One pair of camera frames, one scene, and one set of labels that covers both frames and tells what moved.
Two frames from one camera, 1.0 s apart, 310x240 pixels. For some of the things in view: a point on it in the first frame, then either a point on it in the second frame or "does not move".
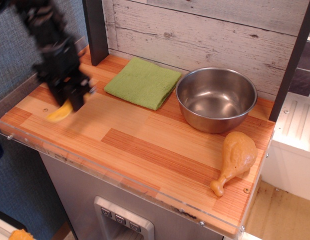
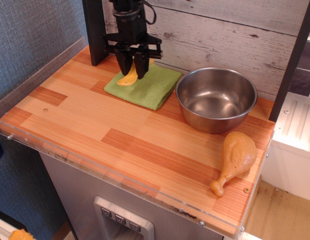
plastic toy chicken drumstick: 240,151 does not move
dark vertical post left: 95,18 does not move
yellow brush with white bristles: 66,109 -> 131,78
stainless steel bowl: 215,100 does not move
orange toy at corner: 21,234 does not move
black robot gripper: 60,65 -> 132,33
